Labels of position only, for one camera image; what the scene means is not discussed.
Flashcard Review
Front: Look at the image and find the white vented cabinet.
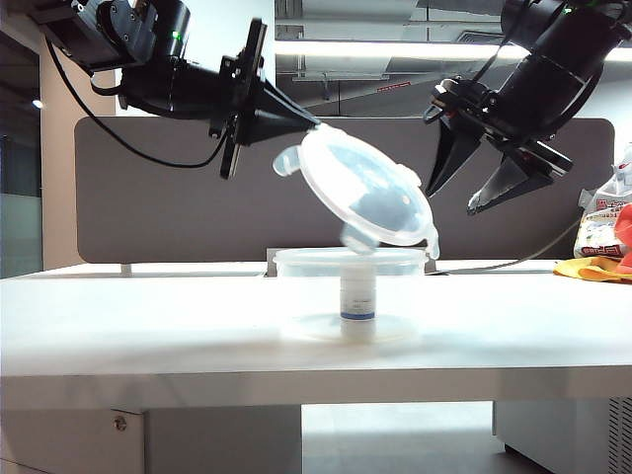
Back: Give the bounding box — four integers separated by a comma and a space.
492, 397, 632, 474

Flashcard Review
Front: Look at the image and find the grey fabric desk divider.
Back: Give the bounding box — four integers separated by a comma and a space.
74, 117, 616, 266

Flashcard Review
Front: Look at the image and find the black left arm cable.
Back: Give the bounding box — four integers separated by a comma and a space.
43, 37, 228, 170

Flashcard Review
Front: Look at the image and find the yellow orange cloth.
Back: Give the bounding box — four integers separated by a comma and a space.
552, 255, 632, 286

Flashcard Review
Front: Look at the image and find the grey power cable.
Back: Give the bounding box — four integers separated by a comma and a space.
436, 219, 582, 276

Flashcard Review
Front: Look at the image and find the white drawer cabinet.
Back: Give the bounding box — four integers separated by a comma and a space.
0, 405, 303, 474

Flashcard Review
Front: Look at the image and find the red cloth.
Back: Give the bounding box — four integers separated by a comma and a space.
610, 202, 632, 276

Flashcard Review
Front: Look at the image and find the clear plastic snap lid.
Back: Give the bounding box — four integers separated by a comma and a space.
272, 122, 441, 261

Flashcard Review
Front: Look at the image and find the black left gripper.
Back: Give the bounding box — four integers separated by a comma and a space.
209, 18, 323, 180

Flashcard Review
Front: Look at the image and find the small white medicine bottle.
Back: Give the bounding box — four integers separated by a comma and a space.
339, 265, 378, 345

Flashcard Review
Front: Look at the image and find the printed plastic snack bag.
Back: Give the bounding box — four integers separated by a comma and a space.
572, 142, 632, 261

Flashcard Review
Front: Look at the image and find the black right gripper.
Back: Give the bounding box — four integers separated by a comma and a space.
423, 77, 575, 217

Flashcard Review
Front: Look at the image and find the round clear plastic box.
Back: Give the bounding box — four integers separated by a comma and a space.
273, 246, 429, 345

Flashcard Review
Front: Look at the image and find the long white ceiling light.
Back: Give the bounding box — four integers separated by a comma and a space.
275, 40, 632, 64

